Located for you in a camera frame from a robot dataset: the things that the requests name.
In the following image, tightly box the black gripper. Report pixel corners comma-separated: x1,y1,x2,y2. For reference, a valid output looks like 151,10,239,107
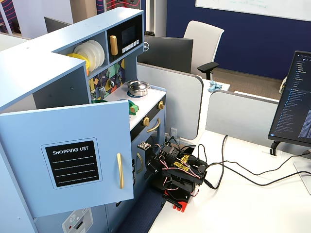
143,145,171,180

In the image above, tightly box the blue shopping list cabinet door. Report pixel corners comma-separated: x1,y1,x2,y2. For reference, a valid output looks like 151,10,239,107
0,99,135,218

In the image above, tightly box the red table clamp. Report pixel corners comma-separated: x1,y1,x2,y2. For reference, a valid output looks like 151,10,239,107
162,189,193,213

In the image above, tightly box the grey desk divider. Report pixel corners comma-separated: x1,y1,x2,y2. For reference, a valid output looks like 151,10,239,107
136,62,205,140
205,90,280,147

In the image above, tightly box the steel toy pot with lid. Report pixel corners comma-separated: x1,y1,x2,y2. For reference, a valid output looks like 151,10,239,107
127,80,151,98

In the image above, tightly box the metal toy spatula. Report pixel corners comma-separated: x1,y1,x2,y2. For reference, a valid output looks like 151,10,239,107
98,79,107,96

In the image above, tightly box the crumpled blue cloth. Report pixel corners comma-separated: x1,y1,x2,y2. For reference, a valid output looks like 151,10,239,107
207,81,223,93

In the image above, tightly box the black Dell monitor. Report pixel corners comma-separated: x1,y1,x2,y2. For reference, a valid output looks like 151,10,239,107
137,36,194,74

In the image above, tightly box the white toy plate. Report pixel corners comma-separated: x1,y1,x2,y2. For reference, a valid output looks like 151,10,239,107
90,40,106,68
73,43,98,73
82,41,103,71

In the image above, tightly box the yellow toy star fruit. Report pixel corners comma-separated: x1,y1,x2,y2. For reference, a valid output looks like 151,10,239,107
66,52,91,71

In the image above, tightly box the black toy microwave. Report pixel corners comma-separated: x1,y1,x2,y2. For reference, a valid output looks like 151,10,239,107
106,14,144,65

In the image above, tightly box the white office chair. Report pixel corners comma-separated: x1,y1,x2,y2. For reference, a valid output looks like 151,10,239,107
183,20,225,81

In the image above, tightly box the blue wooden toy kitchen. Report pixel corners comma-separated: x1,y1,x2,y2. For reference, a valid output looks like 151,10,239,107
0,6,168,233

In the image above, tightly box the monitor showing code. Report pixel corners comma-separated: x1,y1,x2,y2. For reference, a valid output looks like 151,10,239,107
267,50,311,147

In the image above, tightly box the black monitor back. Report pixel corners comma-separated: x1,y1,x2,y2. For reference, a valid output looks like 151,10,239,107
44,17,72,33

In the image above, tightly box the whiteboard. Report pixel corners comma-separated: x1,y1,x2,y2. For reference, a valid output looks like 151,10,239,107
195,0,311,22

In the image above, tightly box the small camera circuit board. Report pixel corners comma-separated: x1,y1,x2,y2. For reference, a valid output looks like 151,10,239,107
137,141,152,151

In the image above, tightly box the black cable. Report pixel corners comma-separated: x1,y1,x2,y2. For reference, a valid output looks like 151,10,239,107
203,134,311,190
197,143,311,177

